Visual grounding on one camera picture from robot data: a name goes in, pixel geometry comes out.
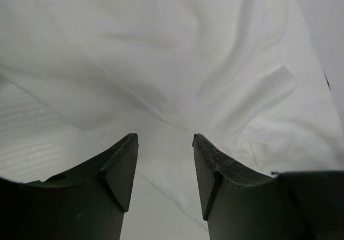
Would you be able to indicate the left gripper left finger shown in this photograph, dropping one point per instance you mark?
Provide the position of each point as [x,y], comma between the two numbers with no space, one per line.
[87,201]

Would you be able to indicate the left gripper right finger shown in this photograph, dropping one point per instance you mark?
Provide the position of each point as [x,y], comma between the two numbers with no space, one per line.
[237,202]

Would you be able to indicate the white t shirt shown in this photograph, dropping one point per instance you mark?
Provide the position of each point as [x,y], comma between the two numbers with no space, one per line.
[78,75]

